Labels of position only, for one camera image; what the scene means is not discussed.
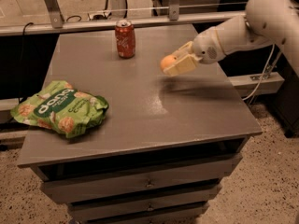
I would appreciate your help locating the red soda can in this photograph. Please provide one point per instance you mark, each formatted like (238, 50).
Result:
(125, 38)

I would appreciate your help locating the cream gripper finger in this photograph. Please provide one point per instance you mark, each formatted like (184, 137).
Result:
(184, 50)
(182, 65)

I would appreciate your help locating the orange fruit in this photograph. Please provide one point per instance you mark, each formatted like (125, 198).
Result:
(166, 61)

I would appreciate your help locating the white power strip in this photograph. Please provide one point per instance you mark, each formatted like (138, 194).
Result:
(98, 16)

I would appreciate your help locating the grey drawer cabinet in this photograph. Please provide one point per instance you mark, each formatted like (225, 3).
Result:
(165, 144)

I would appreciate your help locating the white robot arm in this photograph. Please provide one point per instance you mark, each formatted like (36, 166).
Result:
(264, 23)

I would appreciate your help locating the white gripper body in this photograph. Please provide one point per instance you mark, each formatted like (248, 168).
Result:
(206, 47)

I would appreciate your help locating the green rice chip bag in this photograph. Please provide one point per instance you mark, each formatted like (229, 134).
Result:
(62, 108)

